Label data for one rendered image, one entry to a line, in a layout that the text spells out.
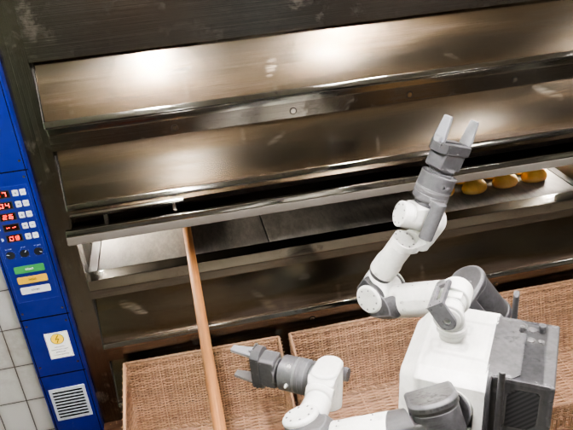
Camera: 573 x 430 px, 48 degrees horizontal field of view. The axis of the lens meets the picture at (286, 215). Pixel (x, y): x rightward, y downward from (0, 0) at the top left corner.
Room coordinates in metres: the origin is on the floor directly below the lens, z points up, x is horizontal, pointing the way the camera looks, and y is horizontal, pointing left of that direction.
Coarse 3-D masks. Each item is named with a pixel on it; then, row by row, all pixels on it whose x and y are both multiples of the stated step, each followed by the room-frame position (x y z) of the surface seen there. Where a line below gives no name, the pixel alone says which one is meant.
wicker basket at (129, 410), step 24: (144, 360) 1.75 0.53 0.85; (168, 360) 1.76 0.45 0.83; (192, 360) 1.77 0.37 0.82; (240, 360) 1.79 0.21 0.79; (144, 384) 1.73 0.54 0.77; (168, 384) 1.74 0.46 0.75; (192, 384) 1.75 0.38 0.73; (240, 384) 1.76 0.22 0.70; (144, 408) 1.71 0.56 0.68; (168, 408) 1.71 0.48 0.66; (192, 408) 1.72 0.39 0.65; (240, 408) 1.73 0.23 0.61; (288, 408) 1.68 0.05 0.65
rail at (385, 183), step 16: (512, 160) 1.84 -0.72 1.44; (528, 160) 1.85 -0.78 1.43; (544, 160) 1.85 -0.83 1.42; (416, 176) 1.79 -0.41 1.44; (304, 192) 1.75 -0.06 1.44; (320, 192) 1.74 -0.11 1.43; (336, 192) 1.75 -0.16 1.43; (208, 208) 1.70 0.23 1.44; (224, 208) 1.70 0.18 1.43; (240, 208) 1.71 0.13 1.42; (112, 224) 1.65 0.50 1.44; (128, 224) 1.66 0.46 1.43; (144, 224) 1.66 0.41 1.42
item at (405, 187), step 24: (552, 144) 2.07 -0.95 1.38; (408, 168) 1.97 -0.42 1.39; (504, 168) 1.83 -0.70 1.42; (528, 168) 1.84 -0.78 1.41; (264, 192) 1.88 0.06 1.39; (288, 192) 1.84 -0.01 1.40; (360, 192) 1.76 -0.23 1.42; (384, 192) 1.77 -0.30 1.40; (96, 216) 1.83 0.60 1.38; (120, 216) 1.79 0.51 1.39; (144, 216) 1.76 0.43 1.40; (216, 216) 1.69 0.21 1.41; (240, 216) 1.70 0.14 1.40; (72, 240) 1.63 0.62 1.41; (96, 240) 1.64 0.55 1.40
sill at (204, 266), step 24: (456, 216) 1.98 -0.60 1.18; (480, 216) 1.98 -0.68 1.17; (504, 216) 1.99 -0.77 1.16; (288, 240) 1.92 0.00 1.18; (312, 240) 1.91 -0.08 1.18; (336, 240) 1.90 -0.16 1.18; (360, 240) 1.91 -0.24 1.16; (384, 240) 1.92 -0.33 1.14; (144, 264) 1.84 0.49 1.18; (168, 264) 1.83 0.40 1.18; (216, 264) 1.83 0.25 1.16; (240, 264) 1.84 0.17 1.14; (96, 288) 1.77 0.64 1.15
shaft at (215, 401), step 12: (192, 240) 1.94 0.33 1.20; (192, 252) 1.85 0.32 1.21; (192, 264) 1.77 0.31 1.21; (192, 276) 1.70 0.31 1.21; (192, 288) 1.64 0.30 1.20; (204, 312) 1.51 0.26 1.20; (204, 324) 1.45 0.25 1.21; (204, 336) 1.39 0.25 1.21; (204, 348) 1.34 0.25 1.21; (204, 360) 1.30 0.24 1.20; (216, 372) 1.26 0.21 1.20; (216, 384) 1.21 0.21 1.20; (216, 396) 1.16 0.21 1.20; (216, 408) 1.12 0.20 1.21; (216, 420) 1.09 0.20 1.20
